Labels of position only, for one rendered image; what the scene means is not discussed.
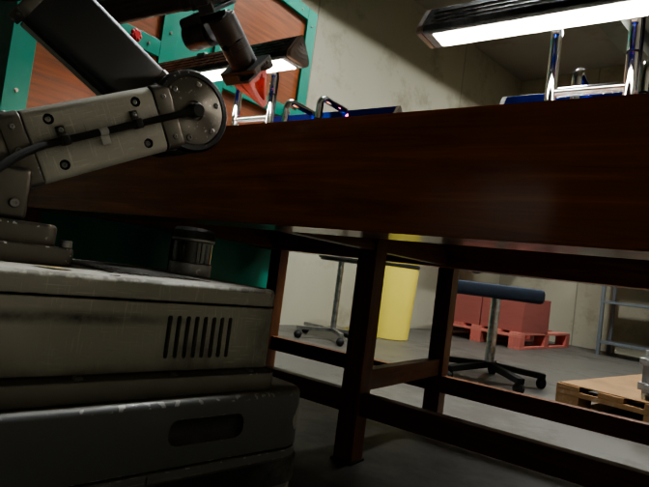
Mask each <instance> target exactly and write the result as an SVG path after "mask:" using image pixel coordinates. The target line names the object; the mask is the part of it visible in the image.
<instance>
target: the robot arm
mask: <svg viewBox="0 0 649 487"><path fill-rule="evenodd" d="M97 1H98V2H99V3H100V4H101V5H102V6H103V7H104V9H105V10H106V11H107V12H108V13H109V14H110V15H111V16H112V17H113V18H114V19H115V20H116V21H117V22H118V23H119V24H124V23H128V22H132V21H137V20H142V19H147V18H152V17H157V16H162V15H167V14H174V13H179V12H189V11H193V12H194V11H199V12H197V13H193V14H191V15H189V16H187V17H183V19H181V20H180V25H181V28H182V39H183V43H184V45H185V46H186V47H187V48H188V49H189V50H190V51H198V50H202V49H206V48H210V47H214V46H217V45H220V48H221V50H222V52H223V54H224V56H225V57H226V59H227V61H228V63H229V65H230V66H229V67H228V68H227V69H226V70H224V71H223V72H222V73H221V74H220V76H221V78H222V80H223V81H224V83H225V84H226V86H228V85H235V87H236V88H237V89H238V90H240V91H241V92H243V93H244V94H246V95H247V96H248V97H250V98H251V99H253V100H254V101H255V102H257V103H258V104H259V105H260V106H261V107H265V106H266V105H267V104H268V103H267V90H266V87H267V70H270V69H271V68H272V67H273V64H272V60H271V58H270V55H269V54H267V55H261V56H255V54H254V52H253V50H252V48H251V46H250V44H249V42H248V39H247V37H246V36H245V34H244V32H243V30H242V28H241V26H240V23H239V20H238V18H237V16H236V14H235V12H234V10H232V9H230V10H227V11H226V9H225V10H222V11H219V10H221V9H223V8H226V7H228V6H230V5H232V4H235V3H237V1H236V0H97ZM219 3H220V4H219ZM217 4H218V5H217ZM218 11H219V12H218ZM255 87H256V88H255ZM256 89H257V90H256ZM257 91H258V92H257Z"/></svg>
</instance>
